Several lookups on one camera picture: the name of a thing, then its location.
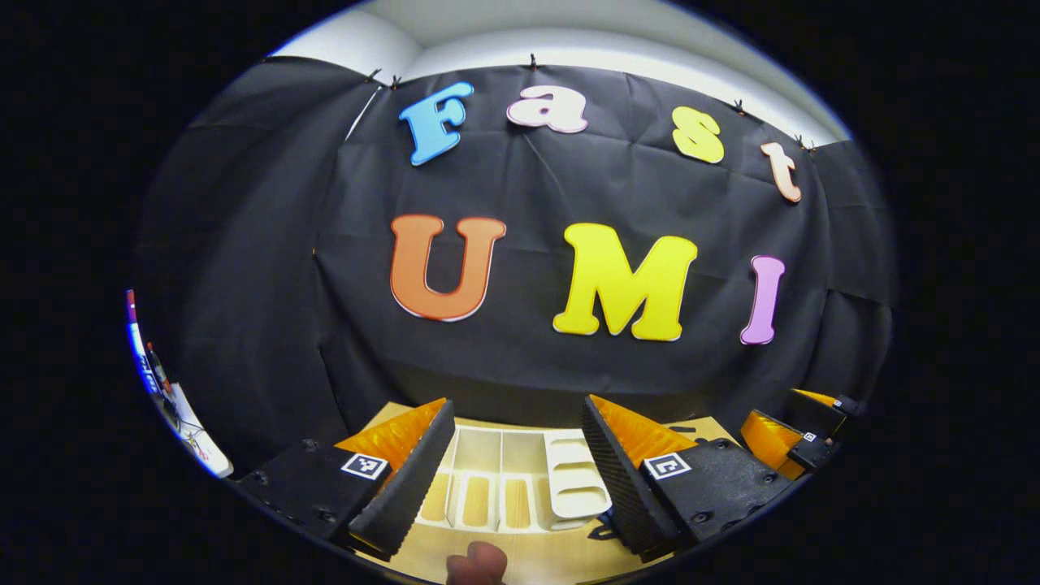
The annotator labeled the white plastic bookshelf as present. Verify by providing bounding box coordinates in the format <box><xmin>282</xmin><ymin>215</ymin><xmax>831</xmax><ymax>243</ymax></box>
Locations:
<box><xmin>418</xmin><ymin>424</ymin><xmax>612</xmax><ymax>535</ymax></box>

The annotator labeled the white board with cables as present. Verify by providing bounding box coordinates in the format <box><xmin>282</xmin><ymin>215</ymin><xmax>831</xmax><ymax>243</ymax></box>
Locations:
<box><xmin>158</xmin><ymin>380</ymin><xmax>235</xmax><ymax>479</ymax></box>

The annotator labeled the blue schoolbag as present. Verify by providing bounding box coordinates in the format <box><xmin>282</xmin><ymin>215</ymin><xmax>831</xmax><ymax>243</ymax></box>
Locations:
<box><xmin>589</xmin><ymin>422</ymin><xmax>701</xmax><ymax>544</ymax></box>

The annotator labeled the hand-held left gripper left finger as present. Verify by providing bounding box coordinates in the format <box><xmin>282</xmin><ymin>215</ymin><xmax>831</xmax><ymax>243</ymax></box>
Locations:
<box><xmin>232</xmin><ymin>396</ymin><xmax>456</xmax><ymax>561</ymax></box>

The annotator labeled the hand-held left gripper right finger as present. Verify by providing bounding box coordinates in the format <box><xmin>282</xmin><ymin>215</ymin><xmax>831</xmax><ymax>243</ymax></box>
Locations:
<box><xmin>581</xmin><ymin>394</ymin><xmax>793</xmax><ymax>564</ymax></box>

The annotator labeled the colourful computer screen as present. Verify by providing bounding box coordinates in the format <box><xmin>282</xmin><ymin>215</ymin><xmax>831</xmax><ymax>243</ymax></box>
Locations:
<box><xmin>126</xmin><ymin>288</ymin><xmax>165</xmax><ymax>399</ymax></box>

